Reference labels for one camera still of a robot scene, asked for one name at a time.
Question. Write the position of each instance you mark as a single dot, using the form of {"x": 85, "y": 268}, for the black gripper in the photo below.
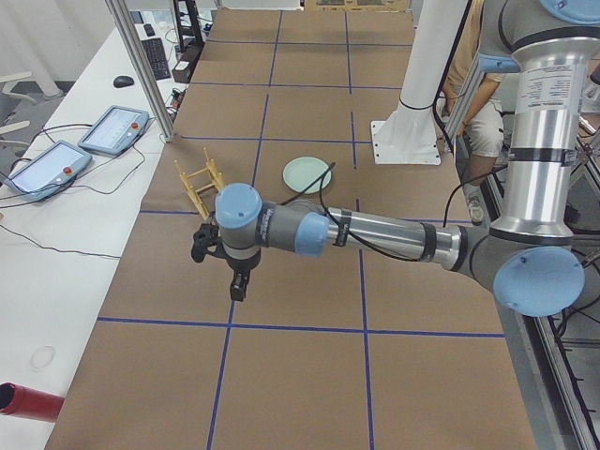
{"x": 239, "y": 266}

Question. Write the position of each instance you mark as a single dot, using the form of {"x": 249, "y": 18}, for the pale green plate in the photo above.
{"x": 306, "y": 175}

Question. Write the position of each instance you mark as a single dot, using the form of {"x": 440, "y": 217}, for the far teach pendant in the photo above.
{"x": 115, "y": 131}

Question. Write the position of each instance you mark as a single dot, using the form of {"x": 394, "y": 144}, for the teach pendant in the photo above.
{"x": 115, "y": 131}
{"x": 45, "y": 174}

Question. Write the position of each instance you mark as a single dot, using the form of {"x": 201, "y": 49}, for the black box device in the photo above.
{"x": 183, "y": 70}

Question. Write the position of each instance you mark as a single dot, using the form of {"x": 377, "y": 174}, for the near teach pendant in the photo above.
{"x": 45, "y": 174}

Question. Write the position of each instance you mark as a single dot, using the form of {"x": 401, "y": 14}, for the black computer mouse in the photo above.
{"x": 122, "y": 81}

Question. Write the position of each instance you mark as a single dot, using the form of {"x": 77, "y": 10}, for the black keyboard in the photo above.
{"x": 155, "y": 53}

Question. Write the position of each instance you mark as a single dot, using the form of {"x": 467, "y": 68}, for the red cylinder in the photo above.
{"x": 25, "y": 402}

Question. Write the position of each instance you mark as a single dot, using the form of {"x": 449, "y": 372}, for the person in beige shirt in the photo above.
{"x": 482, "y": 122}

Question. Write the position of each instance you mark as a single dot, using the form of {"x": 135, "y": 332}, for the white pedestal column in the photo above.
{"x": 408, "y": 135}

